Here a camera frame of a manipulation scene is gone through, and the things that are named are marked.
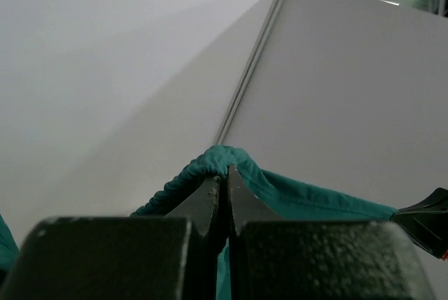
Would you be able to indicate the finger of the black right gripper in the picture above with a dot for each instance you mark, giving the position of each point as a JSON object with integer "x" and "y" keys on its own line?
{"x": 426, "y": 223}

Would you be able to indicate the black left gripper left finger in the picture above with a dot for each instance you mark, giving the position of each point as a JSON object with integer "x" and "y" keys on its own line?
{"x": 169, "y": 257}

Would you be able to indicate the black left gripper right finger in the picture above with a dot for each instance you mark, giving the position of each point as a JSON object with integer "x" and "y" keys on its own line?
{"x": 274, "y": 258}

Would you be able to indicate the green shorts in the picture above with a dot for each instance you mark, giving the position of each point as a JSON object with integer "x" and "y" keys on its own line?
{"x": 288, "y": 198}

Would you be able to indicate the right aluminium corner post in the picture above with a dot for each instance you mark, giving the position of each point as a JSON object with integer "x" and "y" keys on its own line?
{"x": 248, "y": 71}

